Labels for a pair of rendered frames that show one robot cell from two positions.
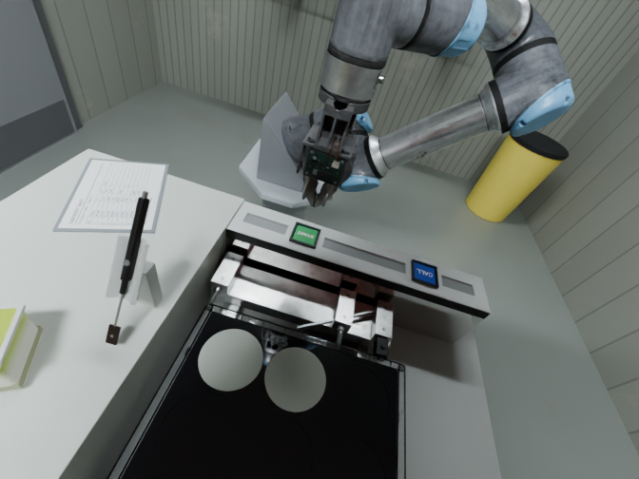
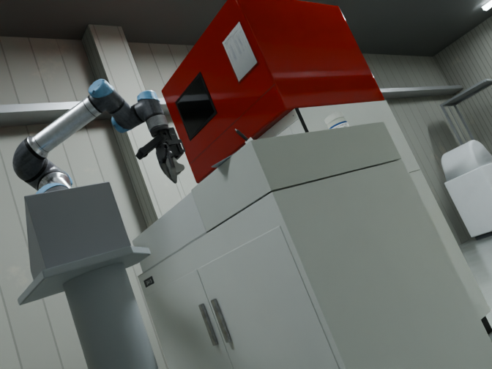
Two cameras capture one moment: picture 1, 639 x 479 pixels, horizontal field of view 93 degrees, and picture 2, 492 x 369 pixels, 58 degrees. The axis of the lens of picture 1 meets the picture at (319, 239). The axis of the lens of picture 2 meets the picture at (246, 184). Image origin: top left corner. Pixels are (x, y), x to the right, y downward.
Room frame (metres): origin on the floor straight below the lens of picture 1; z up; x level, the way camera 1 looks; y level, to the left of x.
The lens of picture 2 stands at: (1.22, 1.37, 0.63)
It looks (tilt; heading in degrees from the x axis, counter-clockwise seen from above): 11 degrees up; 231
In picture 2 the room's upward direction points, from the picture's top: 22 degrees counter-clockwise
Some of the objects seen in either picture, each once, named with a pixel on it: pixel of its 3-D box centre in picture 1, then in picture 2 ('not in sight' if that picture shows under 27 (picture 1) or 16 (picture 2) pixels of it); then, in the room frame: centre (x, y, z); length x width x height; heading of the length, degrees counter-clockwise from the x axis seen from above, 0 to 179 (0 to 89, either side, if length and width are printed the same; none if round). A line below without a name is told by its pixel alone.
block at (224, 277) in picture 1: (227, 272); not in sight; (0.35, 0.15, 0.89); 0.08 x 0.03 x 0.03; 1
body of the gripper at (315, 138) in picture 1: (333, 135); (166, 144); (0.42, 0.03, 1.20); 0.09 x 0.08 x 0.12; 0
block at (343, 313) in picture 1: (344, 309); not in sight; (0.35, -0.09, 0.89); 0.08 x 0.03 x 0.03; 1
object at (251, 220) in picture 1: (352, 274); (174, 233); (0.45, -0.10, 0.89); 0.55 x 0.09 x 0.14; 91
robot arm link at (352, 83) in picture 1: (352, 77); (157, 125); (0.43, 0.03, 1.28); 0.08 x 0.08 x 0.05
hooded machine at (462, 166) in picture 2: not in sight; (480, 187); (-4.80, -1.53, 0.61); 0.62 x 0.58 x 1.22; 2
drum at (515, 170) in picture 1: (509, 178); not in sight; (2.53, -1.35, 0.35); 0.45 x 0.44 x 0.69; 92
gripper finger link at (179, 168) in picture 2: (308, 188); (177, 168); (0.43, 0.05, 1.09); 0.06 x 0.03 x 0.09; 0
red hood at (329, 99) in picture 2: not in sight; (266, 94); (-0.45, -0.25, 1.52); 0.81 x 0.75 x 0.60; 91
